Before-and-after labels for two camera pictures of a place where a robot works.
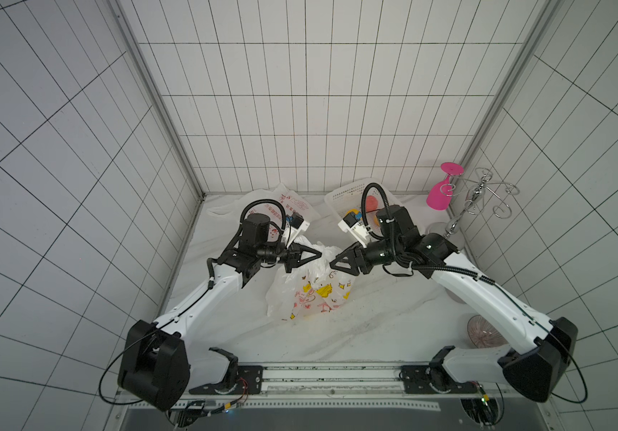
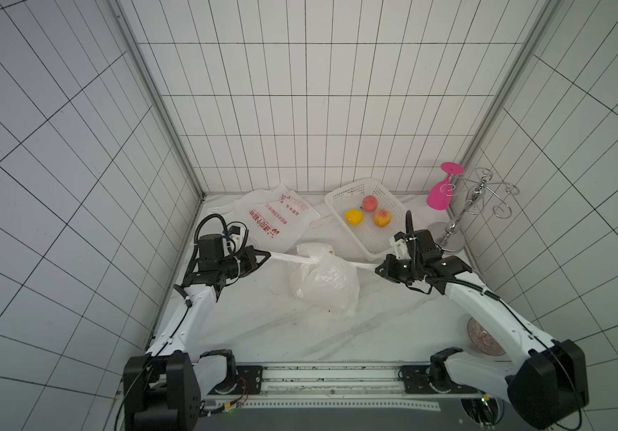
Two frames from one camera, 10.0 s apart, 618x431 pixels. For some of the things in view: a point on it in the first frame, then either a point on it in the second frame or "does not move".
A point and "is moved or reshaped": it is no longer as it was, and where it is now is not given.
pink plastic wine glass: [440, 196] does not move
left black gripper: [295, 259] → [248, 252]
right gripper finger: [346, 259] → [383, 268]
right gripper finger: [348, 264] → [383, 271]
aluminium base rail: [371, 388] does not move
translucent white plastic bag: [313, 288] is moved or reshaped
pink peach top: [371, 204] does not move
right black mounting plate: [420, 380] does not move
